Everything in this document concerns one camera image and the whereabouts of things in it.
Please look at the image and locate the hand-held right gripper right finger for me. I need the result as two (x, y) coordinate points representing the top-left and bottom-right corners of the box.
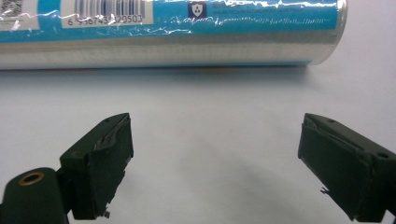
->
(297, 112), (396, 224)

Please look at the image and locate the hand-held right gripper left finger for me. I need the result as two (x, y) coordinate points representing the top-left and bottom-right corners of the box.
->
(0, 112), (134, 224)

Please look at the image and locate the blue plastic-wrapped package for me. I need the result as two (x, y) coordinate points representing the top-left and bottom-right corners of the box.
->
(0, 0), (348, 71)

